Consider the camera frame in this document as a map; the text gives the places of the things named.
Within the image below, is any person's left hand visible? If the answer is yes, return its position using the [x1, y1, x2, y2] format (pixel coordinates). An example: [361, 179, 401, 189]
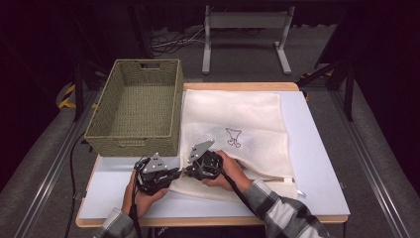
[121, 171, 170, 220]

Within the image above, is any person's right hand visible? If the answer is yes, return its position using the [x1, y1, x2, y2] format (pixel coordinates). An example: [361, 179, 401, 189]
[200, 150, 255, 194]

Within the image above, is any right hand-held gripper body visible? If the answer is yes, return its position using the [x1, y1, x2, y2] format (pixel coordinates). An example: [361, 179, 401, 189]
[185, 139, 226, 181]

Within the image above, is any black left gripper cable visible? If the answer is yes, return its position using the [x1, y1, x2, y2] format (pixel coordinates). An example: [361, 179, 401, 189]
[129, 158, 151, 238]

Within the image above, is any yellow black striped tape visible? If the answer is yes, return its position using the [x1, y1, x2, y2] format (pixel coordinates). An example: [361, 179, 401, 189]
[57, 83, 100, 110]

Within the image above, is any grey metal stand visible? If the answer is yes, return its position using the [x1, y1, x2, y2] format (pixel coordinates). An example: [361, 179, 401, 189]
[201, 4, 297, 75]

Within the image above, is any cream mesh laundry bag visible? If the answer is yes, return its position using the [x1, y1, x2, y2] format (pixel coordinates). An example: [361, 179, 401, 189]
[169, 88, 300, 204]

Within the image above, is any green woven basket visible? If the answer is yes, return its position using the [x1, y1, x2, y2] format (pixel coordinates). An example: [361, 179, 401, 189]
[83, 59, 185, 158]

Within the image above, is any aluminium floor rail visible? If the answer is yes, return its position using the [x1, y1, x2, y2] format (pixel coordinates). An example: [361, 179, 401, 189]
[13, 88, 102, 238]
[329, 89, 411, 238]

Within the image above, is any black metal stand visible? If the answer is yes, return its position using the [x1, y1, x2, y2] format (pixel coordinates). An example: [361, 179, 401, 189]
[296, 59, 357, 123]
[72, 59, 111, 123]

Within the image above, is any black floor cable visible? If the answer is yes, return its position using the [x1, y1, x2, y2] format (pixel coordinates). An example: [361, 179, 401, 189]
[63, 131, 87, 238]

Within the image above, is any bundle of floor cables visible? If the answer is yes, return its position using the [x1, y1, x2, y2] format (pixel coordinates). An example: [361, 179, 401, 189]
[151, 25, 206, 58]

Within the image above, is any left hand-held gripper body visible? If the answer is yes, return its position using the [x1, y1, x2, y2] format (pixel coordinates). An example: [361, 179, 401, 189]
[133, 152, 173, 196]

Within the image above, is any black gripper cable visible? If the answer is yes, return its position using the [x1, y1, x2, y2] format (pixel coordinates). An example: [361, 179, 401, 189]
[204, 163, 263, 217]
[129, 158, 151, 238]

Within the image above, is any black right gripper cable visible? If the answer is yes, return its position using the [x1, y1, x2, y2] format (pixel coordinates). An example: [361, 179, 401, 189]
[204, 163, 263, 217]

